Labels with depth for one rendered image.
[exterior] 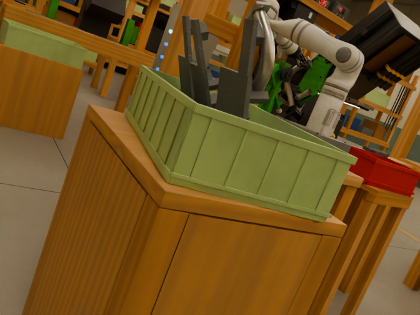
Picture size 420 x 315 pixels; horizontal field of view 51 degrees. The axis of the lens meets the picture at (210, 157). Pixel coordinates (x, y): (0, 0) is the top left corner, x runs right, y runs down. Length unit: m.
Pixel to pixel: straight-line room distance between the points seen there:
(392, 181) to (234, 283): 1.22
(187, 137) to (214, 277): 0.32
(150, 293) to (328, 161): 0.48
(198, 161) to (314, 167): 0.27
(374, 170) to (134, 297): 1.33
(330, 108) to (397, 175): 0.60
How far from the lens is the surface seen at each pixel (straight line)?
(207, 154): 0.89
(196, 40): 1.13
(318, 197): 1.05
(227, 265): 1.00
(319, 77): 2.36
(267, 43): 0.99
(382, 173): 2.05
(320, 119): 1.65
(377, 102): 8.74
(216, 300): 1.05
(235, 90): 1.02
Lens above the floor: 1.04
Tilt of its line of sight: 11 degrees down
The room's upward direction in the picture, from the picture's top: 21 degrees clockwise
